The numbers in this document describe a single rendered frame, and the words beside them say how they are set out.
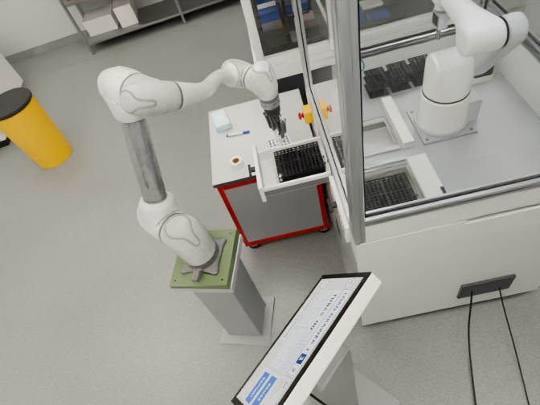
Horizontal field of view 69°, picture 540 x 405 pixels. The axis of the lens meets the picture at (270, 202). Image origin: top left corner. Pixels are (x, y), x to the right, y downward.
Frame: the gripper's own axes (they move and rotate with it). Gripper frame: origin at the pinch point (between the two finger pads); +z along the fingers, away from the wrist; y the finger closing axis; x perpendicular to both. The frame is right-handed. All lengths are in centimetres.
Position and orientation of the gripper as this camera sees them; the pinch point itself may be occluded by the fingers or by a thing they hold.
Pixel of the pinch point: (280, 136)
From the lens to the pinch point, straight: 197.0
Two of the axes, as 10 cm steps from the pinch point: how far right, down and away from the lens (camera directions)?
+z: 2.1, 5.7, 8.0
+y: 7.3, 4.5, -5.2
